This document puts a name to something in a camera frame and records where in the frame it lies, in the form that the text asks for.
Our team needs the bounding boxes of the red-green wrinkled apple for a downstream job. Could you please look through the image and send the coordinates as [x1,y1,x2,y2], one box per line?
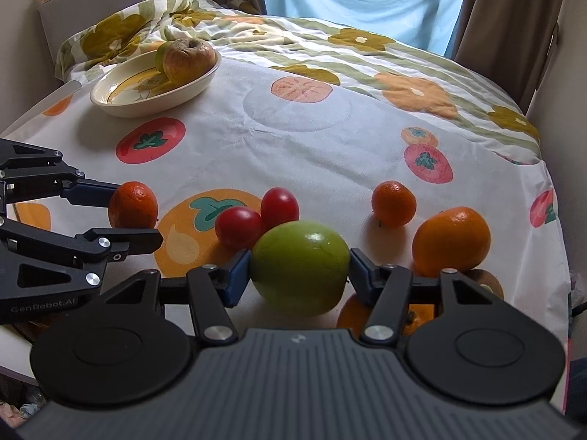
[155,38,216,86]

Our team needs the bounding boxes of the white persimmon-print cloth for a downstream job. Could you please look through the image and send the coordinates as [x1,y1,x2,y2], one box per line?
[0,60,572,422]

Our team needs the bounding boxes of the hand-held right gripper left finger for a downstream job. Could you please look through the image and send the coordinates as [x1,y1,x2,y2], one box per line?
[98,250,252,344]

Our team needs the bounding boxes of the large orange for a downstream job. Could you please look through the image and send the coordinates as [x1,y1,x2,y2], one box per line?
[412,206,491,278]

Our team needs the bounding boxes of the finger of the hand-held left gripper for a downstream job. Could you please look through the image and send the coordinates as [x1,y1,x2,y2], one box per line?
[0,217,164,292]
[0,137,122,214]

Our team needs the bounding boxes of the grey headboard panel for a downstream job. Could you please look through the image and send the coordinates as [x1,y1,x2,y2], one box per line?
[37,0,152,61]

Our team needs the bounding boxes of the green striped floral blanket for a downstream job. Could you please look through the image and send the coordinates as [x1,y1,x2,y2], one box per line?
[55,0,542,166]

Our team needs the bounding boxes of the red cherry tomato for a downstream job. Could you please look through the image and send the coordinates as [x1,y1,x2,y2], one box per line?
[261,187,300,232]
[215,206,264,252]

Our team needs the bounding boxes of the green apple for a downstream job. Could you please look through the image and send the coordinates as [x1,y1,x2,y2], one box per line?
[250,220,351,317]

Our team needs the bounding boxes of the cream oval dish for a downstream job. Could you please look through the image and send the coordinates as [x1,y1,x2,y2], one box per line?
[89,48,222,118]

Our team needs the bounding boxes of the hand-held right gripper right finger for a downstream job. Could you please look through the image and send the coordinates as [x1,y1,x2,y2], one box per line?
[349,247,505,344]

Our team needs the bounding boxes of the small mandarin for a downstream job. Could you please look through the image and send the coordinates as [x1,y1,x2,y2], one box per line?
[108,181,159,230]
[371,181,417,228]

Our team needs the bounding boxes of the brown kiwi with sticker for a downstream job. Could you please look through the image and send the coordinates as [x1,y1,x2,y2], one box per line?
[472,268,504,303]

